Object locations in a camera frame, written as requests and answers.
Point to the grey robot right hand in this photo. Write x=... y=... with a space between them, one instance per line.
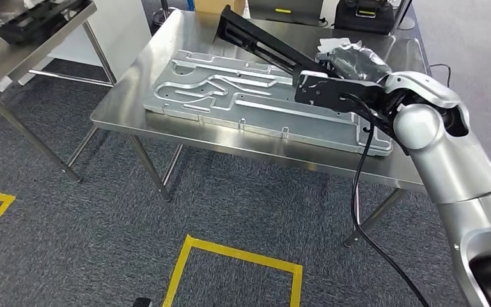
x=355 y=61

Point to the stainless steel workbench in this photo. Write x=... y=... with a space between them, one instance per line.
x=177 y=38

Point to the machined aluminium plate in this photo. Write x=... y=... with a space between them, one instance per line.
x=271 y=114

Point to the black bag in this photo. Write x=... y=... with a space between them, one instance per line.
x=364 y=23

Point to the white cabinet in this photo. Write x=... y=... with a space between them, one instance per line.
x=118 y=34

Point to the white paper piece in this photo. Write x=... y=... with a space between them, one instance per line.
x=330 y=42

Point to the long black plastic part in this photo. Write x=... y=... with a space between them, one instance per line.
x=254 y=38

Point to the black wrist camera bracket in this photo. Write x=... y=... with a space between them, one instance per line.
x=326 y=91

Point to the black plastic parts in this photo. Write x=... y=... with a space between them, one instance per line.
x=38 y=21

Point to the grey box with yellow label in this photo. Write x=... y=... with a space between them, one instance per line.
x=305 y=10

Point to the stainless steel table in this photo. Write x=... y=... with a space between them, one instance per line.
x=12 y=59

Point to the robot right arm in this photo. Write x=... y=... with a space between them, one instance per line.
x=453 y=161

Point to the brown cardboard box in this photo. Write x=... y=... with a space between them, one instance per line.
x=207 y=5

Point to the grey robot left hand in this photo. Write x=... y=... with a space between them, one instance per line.
x=141 y=303

